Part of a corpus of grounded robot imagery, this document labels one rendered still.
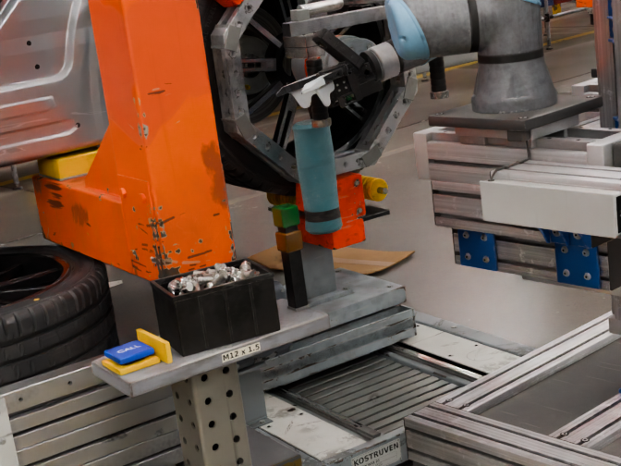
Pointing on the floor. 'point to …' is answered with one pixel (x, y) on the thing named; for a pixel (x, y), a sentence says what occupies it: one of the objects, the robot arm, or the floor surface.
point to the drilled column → (212, 419)
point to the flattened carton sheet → (271, 258)
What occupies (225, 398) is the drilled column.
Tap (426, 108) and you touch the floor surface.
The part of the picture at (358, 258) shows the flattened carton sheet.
